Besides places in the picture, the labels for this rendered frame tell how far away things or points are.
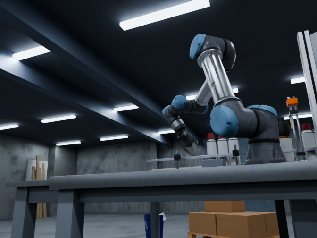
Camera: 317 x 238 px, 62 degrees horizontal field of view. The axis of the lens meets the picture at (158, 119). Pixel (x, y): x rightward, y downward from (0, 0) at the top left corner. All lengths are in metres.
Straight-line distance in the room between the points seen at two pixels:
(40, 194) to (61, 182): 0.28
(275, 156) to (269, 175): 0.41
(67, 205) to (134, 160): 11.11
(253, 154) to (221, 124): 0.17
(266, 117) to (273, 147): 0.11
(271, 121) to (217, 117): 0.20
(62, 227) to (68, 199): 0.08
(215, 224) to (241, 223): 0.50
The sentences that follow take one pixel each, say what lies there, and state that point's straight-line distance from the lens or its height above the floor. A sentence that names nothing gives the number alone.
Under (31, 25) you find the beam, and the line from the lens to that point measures 3.62.
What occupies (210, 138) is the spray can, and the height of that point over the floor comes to 1.06.
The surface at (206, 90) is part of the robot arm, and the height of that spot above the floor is 1.30.
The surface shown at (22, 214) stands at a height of 0.71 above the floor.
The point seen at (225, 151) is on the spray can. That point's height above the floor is 0.98.
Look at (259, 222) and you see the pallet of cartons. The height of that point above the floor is 0.36.
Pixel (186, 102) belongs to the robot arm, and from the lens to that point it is 1.48.
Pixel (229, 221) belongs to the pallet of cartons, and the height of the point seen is 0.37.
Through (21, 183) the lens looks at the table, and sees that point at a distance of 1.17.
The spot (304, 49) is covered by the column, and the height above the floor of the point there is 1.40.
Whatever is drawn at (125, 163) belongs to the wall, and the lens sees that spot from 12.16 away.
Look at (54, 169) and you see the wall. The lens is 12.59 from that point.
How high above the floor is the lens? 0.77
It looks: 16 degrees up
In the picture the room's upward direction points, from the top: 1 degrees counter-clockwise
